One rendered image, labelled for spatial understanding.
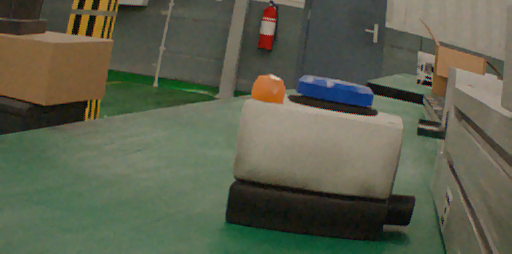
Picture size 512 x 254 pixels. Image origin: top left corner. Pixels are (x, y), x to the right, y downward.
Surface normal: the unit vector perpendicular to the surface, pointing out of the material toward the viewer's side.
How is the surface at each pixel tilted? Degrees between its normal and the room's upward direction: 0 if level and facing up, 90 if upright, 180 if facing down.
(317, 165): 90
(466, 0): 90
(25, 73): 90
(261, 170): 90
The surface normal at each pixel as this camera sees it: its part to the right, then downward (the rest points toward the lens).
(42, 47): -0.21, 0.04
